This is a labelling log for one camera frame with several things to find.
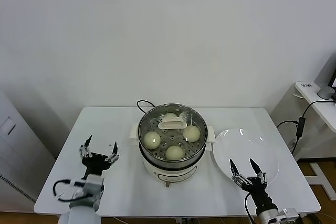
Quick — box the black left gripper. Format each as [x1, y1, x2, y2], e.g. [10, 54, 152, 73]
[78, 134, 121, 179]

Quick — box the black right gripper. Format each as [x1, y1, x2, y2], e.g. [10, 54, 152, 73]
[229, 158, 275, 213]

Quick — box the round glass pot lid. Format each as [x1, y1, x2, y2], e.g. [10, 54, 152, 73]
[138, 102, 206, 161]

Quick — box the perforated steel steamer basket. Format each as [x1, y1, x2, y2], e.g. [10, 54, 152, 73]
[138, 102, 209, 171]

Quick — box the steel steamer pot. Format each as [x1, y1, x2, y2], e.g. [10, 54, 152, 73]
[129, 123, 216, 189]

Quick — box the round white plate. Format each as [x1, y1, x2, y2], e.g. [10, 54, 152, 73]
[212, 128, 280, 187]

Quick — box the black power adapter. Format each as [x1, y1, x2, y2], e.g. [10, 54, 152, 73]
[296, 117, 307, 138]

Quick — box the white floor cabinet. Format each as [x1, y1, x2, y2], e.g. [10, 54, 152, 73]
[0, 90, 57, 206]

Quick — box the grey monitor stand base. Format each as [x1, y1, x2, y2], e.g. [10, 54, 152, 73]
[317, 85, 333, 100]

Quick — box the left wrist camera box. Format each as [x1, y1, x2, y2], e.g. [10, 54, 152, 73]
[81, 174, 104, 196]

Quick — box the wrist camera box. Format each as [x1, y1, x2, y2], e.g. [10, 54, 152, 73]
[278, 207, 300, 223]
[81, 174, 104, 196]

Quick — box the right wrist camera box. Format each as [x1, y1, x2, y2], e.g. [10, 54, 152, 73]
[278, 207, 300, 223]

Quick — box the black cooker power cable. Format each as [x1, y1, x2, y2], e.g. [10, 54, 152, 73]
[136, 100, 158, 116]

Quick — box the thin black cable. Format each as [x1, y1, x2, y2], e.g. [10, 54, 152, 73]
[303, 99, 336, 120]
[276, 120, 300, 130]

